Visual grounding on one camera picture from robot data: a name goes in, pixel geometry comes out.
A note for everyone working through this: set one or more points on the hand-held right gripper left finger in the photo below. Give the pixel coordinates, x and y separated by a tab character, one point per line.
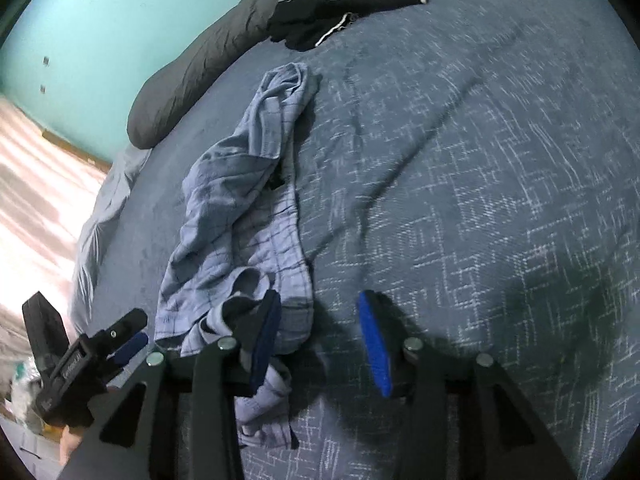
267	330

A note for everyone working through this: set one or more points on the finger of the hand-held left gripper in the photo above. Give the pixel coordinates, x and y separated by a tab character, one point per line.
129	351
127	325

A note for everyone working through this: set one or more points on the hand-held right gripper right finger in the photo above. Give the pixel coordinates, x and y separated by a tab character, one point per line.
372	345

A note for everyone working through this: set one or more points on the light blue checked shorts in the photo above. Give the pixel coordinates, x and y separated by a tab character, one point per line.
240	200

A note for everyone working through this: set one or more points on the light grey bed sheet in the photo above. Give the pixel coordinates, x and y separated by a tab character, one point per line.
100	230

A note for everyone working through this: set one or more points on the dark blue patterned blanket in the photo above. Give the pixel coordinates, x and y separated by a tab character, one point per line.
450	160

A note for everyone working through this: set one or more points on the dark grey bolster pillow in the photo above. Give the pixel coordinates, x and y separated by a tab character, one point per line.
200	70

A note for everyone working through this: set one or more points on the black garment with white trim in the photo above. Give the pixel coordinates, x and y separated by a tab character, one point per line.
310	15

